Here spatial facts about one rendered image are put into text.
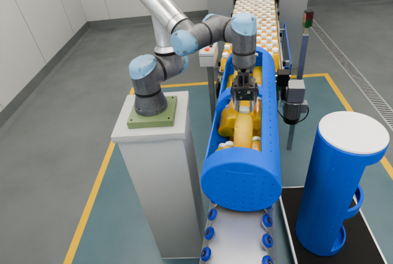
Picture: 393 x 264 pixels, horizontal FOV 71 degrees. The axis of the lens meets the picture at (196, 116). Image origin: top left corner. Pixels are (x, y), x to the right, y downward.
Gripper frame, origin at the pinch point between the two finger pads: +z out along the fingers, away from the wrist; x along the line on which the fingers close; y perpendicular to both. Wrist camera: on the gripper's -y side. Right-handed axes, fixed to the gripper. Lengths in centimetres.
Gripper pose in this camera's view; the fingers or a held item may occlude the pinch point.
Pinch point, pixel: (244, 108)
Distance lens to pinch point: 105.5
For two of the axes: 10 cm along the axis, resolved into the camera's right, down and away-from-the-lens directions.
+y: -1.9, 6.3, -7.5
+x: 9.8, 0.3, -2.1
